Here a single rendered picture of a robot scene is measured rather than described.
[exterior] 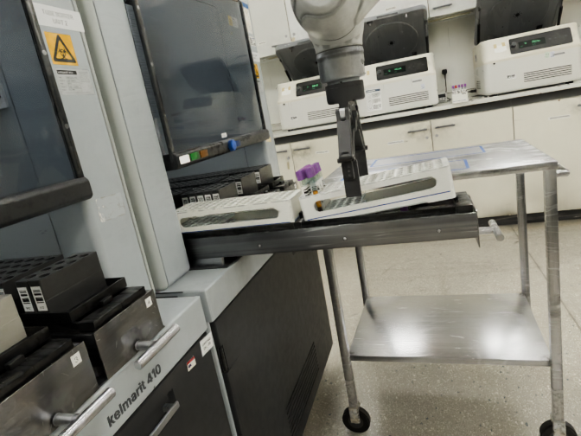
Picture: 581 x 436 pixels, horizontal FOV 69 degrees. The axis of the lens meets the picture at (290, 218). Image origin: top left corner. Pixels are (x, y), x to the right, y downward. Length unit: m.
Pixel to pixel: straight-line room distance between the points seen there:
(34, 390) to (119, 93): 0.52
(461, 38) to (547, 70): 0.83
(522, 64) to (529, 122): 0.37
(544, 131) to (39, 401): 3.09
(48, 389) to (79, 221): 0.29
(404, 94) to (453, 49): 0.78
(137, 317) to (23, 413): 0.20
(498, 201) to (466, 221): 2.46
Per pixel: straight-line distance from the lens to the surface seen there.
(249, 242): 0.92
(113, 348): 0.66
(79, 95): 0.79
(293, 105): 3.29
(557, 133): 3.29
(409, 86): 3.17
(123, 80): 0.89
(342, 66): 0.83
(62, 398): 0.60
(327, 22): 0.67
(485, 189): 3.27
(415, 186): 0.93
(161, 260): 0.89
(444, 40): 3.81
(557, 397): 1.43
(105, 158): 0.80
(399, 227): 0.84
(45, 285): 0.67
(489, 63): 3.20
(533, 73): 3.25
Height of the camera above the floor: 1.03
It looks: 14 degrees down
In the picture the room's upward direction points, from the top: 10 degrees counter-clockwise
